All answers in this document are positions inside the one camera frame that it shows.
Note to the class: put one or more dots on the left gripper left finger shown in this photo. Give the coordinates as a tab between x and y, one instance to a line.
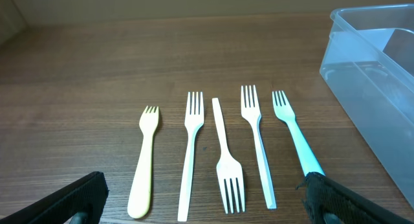
82	201

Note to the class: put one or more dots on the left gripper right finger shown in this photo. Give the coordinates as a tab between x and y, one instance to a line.
327	201

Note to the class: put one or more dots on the cream yellow plastic fork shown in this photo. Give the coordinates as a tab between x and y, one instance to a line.
140	194

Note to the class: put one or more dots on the light blue plastic fork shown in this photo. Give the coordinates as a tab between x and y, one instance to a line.
284	112

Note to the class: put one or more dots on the white upside-down plastic fork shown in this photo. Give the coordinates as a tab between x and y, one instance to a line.
229	171

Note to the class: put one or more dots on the white long plastic fork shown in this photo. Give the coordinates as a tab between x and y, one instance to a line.
250	111

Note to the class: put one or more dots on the left clear plastic container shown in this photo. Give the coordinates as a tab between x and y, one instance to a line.
368	65

